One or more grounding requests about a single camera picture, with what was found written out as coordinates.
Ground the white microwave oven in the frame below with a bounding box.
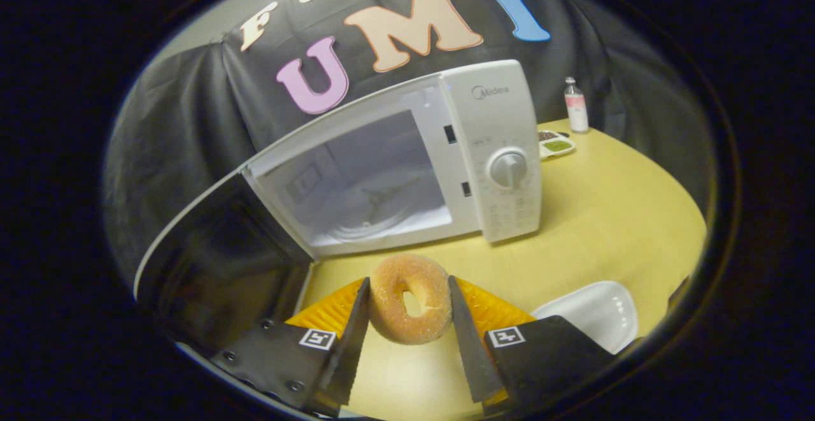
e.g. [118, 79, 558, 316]
[134, 59, 543, 353]

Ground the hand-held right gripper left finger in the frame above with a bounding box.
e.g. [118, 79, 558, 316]
[210, 276, 371, 417]

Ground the sugared doughnut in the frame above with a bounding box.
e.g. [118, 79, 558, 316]
[369, 254, 453, 346]

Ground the small pink label bottle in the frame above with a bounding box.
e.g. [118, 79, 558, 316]
[564, 77, 590, 134]

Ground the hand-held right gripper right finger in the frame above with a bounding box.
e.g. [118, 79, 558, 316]
[448, 275, 616, 409]

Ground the glass turntable plate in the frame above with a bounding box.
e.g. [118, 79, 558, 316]
[325, 173, 441, 243]

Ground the black backdrop cloth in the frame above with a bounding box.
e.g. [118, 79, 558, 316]
[105, 0, 714, 282]

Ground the white divided seed dish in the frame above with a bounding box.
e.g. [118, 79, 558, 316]
[538, 129, 578, 160]

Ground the white square plate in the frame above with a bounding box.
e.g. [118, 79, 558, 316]
[532, 281, 639, 355]

